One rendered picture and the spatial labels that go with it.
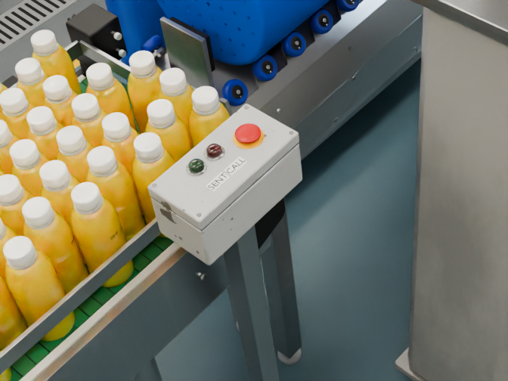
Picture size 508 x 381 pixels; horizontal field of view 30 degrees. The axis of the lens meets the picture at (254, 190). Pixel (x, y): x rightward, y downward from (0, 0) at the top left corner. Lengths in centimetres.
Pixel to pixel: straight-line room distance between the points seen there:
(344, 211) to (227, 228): 137
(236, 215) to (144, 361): 36
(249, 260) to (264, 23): 37
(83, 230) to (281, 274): 80
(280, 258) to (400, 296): 54
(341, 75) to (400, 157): 103
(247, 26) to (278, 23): 5
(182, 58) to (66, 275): 45
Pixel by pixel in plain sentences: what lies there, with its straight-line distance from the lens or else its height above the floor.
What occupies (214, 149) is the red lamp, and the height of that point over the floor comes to 111.
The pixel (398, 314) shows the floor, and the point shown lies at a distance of 244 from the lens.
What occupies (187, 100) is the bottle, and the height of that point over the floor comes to 105.
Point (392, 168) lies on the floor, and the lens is 274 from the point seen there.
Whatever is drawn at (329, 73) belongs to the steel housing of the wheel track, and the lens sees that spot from 174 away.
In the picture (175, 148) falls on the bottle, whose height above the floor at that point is 102.
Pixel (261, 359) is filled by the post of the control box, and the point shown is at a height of 61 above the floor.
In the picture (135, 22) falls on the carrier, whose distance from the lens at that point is 216.
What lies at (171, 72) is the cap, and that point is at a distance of 146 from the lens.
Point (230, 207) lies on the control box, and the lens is 127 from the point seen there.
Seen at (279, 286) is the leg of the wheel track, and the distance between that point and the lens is 208.
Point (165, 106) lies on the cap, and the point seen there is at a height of 108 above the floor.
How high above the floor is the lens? 204
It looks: 49 degrees down
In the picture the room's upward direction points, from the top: 9 degrees counter-clockwise
